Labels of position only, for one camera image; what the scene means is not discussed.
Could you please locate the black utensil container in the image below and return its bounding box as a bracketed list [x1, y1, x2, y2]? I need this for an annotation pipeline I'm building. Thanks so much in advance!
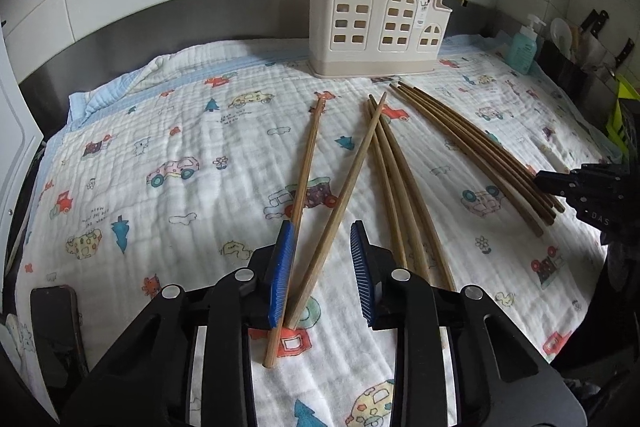
[537, 40, 612, 105]

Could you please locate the green plastic rack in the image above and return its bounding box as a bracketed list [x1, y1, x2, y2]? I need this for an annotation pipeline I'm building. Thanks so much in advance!
[605, 75, 639, 159]

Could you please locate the black-handled knife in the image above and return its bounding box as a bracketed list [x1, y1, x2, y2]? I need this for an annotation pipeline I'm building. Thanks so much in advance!
[579, 9, 610, 39]
[614, 38, 636, 70]

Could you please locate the white ladle spoon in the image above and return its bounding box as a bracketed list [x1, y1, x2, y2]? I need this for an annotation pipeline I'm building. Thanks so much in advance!
[549, 17, 573, 60]

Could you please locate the wooden chopstick crossing diagonal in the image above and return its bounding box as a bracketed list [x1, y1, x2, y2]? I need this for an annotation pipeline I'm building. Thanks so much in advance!
[283, 94, 386, 329]

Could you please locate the white cartoon-print cloth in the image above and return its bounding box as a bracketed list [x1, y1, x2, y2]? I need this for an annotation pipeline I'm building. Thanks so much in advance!
[13, 37, 608, 426]

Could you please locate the teal soap dispenser bottle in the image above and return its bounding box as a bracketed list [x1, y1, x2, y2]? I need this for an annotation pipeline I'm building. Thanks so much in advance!
[506, 14, 546, 75]

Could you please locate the beige plastic utensil holder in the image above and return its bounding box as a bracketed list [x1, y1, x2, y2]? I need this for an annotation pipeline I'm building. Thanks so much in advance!
[309, 0, 452, 78]

